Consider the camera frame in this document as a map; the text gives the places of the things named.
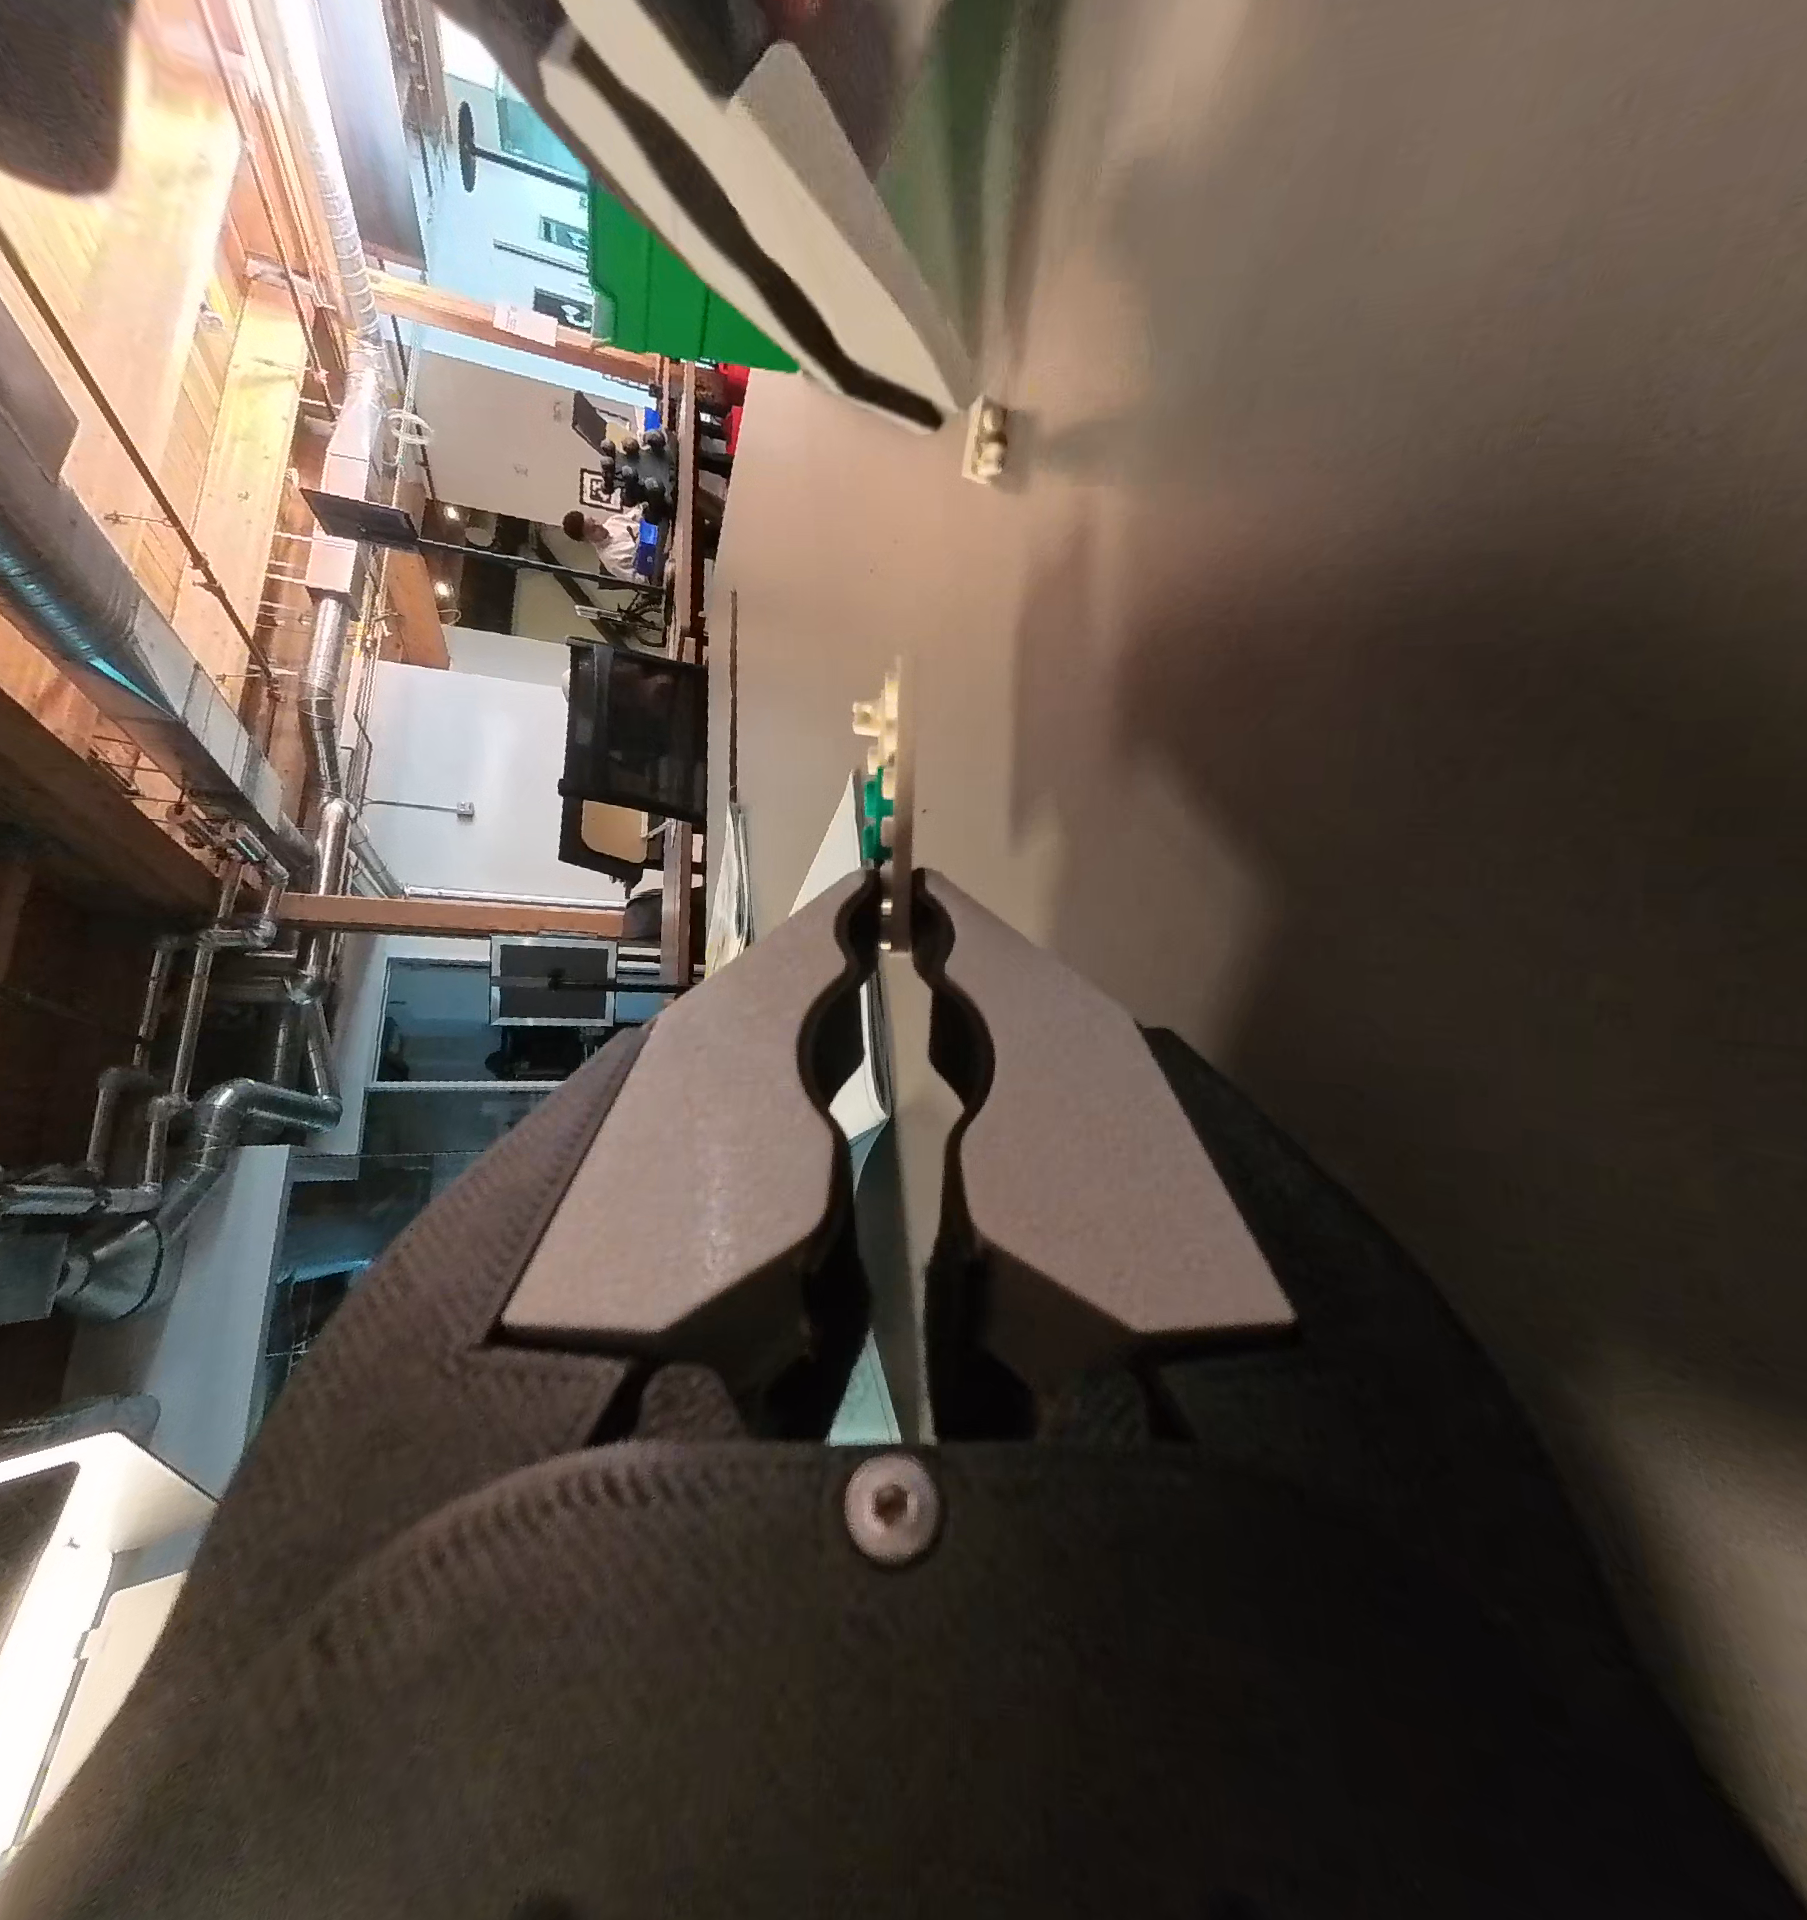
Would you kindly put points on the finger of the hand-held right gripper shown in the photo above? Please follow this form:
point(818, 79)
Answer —
point(695, 248)
point(843, 210)

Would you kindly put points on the small white lego piece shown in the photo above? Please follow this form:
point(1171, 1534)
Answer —
point(989, 440)

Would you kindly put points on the white studio light panel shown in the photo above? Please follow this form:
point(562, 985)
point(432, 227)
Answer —
point(49, 1559)

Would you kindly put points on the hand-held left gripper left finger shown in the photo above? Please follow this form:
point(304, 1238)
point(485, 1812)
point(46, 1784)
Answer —
point(663, 1170)

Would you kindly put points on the silver ventilation duct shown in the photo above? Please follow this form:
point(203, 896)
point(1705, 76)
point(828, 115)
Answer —
point(95, 585)

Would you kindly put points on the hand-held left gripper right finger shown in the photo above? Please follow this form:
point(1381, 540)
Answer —
point(1129, 1170)

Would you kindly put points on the green plastic bin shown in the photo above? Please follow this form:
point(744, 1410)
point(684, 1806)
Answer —
point(680, 285)

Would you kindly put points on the black framed equipment case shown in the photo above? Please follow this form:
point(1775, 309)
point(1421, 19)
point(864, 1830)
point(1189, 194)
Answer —
point(551, 976)

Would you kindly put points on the white and green lego assembly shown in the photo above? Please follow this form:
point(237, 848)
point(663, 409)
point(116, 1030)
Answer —
point(895, 778)

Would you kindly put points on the red plastic bin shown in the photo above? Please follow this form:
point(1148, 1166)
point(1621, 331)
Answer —
point(722, 394)

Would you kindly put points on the black mesh office chair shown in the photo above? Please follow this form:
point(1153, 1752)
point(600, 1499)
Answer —
point(633, 749)

